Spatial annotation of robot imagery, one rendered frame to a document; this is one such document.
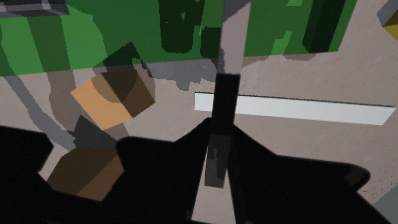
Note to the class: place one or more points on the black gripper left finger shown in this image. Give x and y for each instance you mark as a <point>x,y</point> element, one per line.
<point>184,157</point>

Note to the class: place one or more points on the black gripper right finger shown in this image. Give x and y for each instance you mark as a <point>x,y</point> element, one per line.
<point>255,173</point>

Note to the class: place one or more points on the light grey flat bar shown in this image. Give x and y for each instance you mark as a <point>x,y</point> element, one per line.
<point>303,109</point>

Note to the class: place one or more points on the green flat mat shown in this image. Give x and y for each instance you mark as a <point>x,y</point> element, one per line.
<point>100,33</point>

